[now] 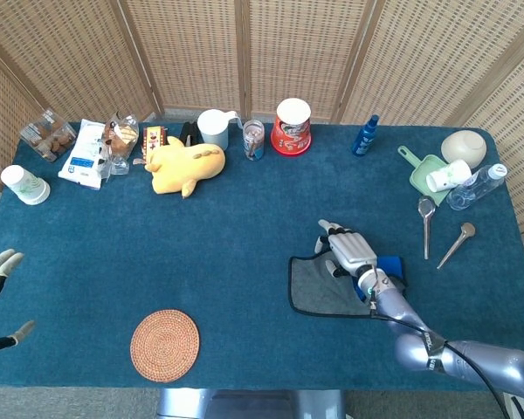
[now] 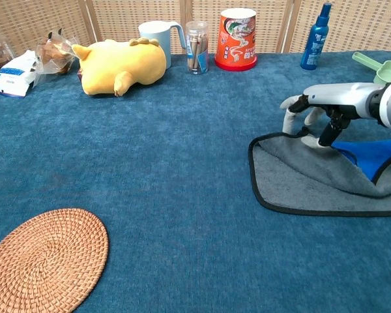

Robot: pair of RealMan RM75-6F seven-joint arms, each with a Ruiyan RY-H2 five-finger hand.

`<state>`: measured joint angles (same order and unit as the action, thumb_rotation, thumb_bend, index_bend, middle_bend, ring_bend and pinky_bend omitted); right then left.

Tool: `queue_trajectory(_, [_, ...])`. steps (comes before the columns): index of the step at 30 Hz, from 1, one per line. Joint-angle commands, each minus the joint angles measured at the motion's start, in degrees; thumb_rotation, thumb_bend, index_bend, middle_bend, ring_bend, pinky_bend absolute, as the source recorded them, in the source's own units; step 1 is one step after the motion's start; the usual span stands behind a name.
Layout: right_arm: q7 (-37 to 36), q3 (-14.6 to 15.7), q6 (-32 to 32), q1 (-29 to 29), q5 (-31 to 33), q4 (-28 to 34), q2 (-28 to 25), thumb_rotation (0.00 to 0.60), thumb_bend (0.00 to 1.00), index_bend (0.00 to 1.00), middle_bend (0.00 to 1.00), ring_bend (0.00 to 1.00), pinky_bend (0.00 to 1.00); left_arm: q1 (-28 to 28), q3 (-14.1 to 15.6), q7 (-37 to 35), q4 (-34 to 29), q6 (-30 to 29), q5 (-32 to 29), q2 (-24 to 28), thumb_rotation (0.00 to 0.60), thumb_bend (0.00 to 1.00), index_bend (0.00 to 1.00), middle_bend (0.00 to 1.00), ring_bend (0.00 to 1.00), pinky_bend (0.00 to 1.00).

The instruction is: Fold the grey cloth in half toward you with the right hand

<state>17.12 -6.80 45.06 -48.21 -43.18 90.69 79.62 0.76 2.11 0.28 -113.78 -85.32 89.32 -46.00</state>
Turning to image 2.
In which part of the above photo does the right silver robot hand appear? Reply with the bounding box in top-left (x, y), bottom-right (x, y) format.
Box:
top-left (280, 82), bottom-right (384, 148)

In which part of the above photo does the grey and blue microfibre towel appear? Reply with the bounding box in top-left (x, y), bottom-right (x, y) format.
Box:
top-left (248, 127), bottom-right (391, 217)

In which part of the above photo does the light green plastic scoop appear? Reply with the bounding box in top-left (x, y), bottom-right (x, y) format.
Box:
top-left (351, 52), bottom-right (391, 86)

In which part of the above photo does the blue spray bottle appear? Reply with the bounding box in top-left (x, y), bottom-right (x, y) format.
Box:
top-left (300, 2), bottom-right (333, 71)

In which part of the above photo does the wicker folding screen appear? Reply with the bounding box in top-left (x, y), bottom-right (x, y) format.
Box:
top-left (0, 0), bottom-right (391, 56)

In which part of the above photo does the orange instant noodle cup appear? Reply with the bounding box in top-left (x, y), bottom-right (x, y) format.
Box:
top-left (214, 7), bottom-right (258, 72)

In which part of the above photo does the clear jar of sticks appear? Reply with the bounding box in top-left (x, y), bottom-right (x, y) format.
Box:
top-left (185, 20), bottom-right (210, 76)

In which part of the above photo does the blue plush tablecloth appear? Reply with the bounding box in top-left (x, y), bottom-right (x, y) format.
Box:
top-left (0, 50), bottom-right (391, 313)

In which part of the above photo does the light blue plastic mug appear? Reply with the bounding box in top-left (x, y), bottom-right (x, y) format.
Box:
top-left (138, 20), bottom-right (187, 69)

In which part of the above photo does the yellow plush toy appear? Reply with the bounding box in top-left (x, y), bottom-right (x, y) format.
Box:
top-left (71, 37), bottom-right (167, 98)

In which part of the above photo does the clear bag of pastry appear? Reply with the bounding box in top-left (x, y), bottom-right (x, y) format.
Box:
top-left (35, 28), bottom-right (81, 76)

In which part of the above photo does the white snack bag blue label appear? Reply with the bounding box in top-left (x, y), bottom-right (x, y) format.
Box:
top-left (0, 49), bottom-right (40, 98)

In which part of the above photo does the round woven rattan placemat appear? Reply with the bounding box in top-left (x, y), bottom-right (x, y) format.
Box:
top-left (0, 208), bottom-right (110, 313)

